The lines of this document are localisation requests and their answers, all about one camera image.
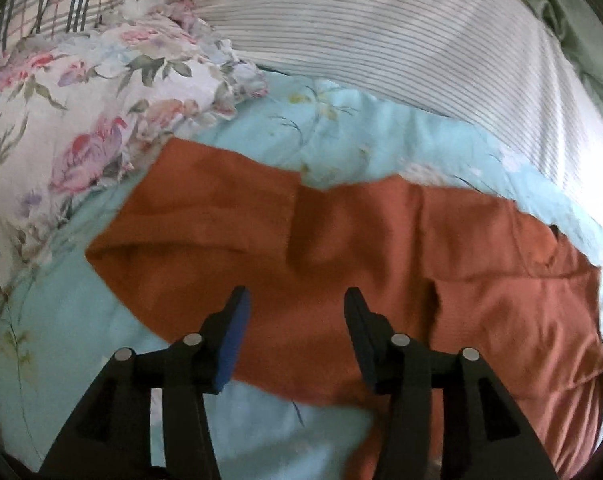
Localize rust orange knit garment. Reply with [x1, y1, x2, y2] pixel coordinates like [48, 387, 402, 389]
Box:
[86, 139, 603, 479]

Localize light blue floral bedsheet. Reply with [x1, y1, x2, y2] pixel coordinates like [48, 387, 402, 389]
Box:
[0, 73, 603, 479]

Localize floral pink white pillow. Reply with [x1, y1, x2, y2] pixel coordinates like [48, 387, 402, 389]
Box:
[0, 0, 268, 285]

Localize white striped pillow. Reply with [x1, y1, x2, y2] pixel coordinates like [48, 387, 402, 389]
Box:
[192, 0, 603, 226]

